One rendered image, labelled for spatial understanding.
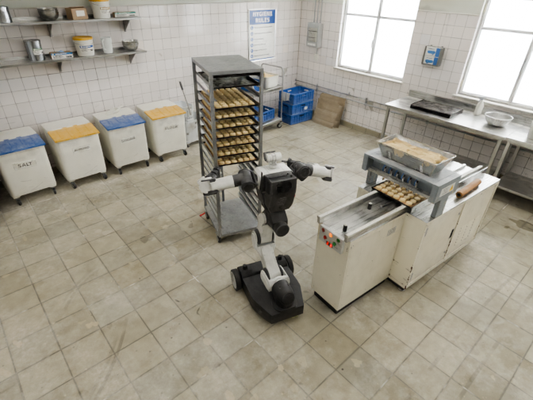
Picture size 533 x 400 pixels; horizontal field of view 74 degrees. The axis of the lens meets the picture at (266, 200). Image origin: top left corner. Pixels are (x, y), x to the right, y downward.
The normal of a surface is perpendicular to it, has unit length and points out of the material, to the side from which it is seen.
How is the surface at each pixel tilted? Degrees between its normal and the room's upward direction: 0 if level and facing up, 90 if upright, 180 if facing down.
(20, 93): 90
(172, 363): 0
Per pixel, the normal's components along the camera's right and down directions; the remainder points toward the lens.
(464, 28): -0.75, 0.34
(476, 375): 0.02, -0.84
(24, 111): 0.66, 0.41
